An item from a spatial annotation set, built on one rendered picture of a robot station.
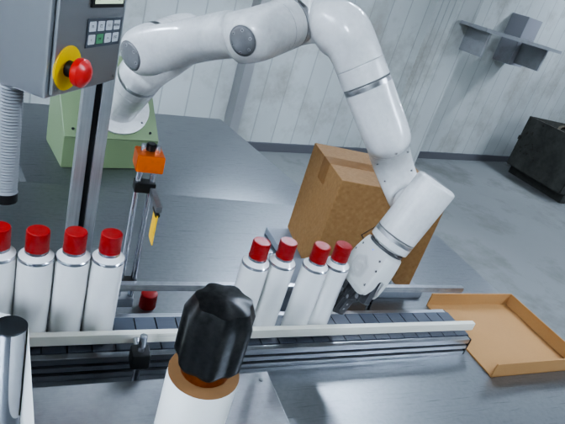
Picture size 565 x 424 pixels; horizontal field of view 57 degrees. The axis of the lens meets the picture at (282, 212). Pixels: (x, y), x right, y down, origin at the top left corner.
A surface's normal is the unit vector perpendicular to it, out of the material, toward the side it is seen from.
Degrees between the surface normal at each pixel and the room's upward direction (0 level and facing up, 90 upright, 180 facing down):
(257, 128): 90
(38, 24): 90
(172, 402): 90
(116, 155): 90
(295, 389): 0
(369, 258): 69
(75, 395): 0
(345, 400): 0
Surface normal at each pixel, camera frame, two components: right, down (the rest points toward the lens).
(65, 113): 0.57, -0.26
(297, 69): 0.53, 0.50
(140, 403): 0.28, -0.86
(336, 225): 0.22, 0.48
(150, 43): -0.25, 0.28
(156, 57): -0.18, 0.56
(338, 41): -0.48, 0.36
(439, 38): -0.80, 0.04
